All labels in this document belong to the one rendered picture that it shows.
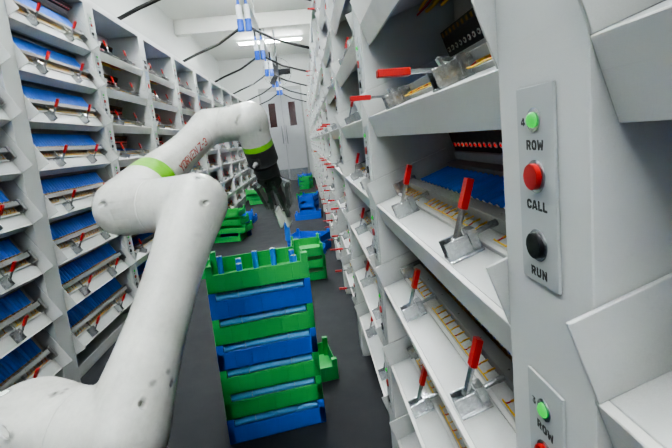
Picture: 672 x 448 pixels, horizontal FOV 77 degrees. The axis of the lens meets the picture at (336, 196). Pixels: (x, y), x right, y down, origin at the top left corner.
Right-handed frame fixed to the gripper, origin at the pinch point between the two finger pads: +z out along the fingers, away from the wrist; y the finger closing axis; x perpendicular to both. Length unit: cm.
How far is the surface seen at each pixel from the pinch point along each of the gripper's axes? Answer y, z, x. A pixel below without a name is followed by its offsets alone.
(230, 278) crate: -8.3, 2.4, -26.1
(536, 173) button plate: 64, -60, -79
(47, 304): -95, 18, -25
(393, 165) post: 44, -30, -24
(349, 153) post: 16.2, -3.1, 34.8
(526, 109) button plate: 64, -63, -76
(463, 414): 58, -24, -74
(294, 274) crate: 7.7, 8.3, -18.4
